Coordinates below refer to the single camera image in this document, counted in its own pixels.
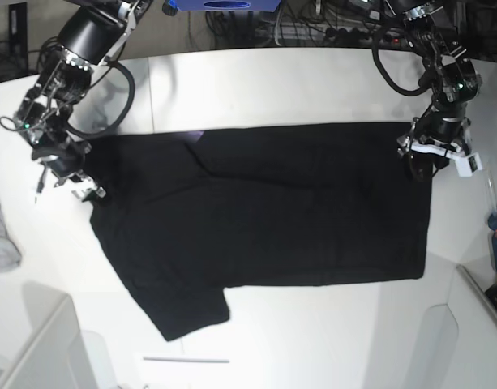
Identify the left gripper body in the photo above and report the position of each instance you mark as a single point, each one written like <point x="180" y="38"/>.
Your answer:
<point x="439" y="135"/>

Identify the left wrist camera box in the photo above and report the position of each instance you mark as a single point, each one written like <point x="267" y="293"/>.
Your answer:
<point x="467" y="166"/>

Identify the blue plastic bin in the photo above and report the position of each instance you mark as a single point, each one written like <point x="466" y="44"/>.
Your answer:
<point x="225" y="5"/>

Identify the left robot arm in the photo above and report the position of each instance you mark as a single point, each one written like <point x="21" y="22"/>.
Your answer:
<point x="448" y="75"/>

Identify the black T-shirt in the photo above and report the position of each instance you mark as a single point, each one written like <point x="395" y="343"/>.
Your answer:
<point x="187" y="216"/>

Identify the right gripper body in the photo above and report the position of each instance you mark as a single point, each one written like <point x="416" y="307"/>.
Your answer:
<point x="66" y="161"/>

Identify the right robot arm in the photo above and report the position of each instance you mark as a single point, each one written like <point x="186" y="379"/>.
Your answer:
<point x="93" y="36"/>

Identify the black power strip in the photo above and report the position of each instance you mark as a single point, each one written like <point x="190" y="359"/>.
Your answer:
<point x="357" y="38"/>

